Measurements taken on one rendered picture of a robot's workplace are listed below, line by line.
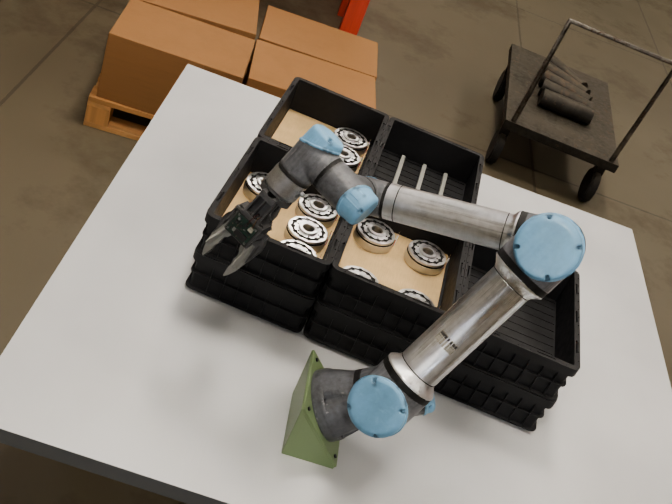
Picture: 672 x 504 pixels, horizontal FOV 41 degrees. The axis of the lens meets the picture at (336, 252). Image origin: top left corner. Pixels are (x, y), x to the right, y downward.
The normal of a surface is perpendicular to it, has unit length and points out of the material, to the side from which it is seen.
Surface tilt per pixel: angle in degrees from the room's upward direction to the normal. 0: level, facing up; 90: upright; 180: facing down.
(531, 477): 0
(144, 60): 90
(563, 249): 56
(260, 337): 0
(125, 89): 90
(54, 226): 0
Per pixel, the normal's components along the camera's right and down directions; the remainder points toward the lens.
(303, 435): -0.10, 0.59
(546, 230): -0.19, -0.07
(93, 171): 0.32, -0.75
